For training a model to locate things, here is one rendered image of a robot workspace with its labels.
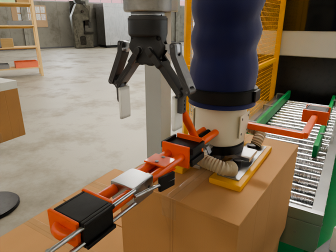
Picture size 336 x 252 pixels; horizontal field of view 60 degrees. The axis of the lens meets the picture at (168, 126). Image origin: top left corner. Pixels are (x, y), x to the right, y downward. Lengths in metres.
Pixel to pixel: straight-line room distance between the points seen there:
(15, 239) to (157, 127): 1.46
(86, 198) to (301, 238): 1.18
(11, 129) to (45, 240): 1.10
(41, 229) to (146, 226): 0.64
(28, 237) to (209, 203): 0.88
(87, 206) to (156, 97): 1.93
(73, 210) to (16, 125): 1.81
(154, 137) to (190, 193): 1.72
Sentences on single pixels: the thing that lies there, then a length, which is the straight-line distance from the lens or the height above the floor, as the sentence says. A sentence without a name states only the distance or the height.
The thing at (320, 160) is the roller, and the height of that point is 0.54.
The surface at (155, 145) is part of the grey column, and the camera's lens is 2.57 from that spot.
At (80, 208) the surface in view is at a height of 1.10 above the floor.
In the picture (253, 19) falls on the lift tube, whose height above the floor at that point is 1.41.
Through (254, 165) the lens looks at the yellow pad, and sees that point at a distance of 1.00.
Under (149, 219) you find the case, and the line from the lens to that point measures 0.93.
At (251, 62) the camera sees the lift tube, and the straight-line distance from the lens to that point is 0.90.
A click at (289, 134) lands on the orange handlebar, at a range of 0.98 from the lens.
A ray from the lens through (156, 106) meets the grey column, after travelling 2.43.
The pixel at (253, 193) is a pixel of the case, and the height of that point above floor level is 0.95.
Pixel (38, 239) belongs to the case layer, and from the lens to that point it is 1.42.
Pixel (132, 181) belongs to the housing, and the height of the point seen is 1.09.
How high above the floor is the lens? 1.41
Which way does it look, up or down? 20 degrees down
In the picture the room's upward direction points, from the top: straight up
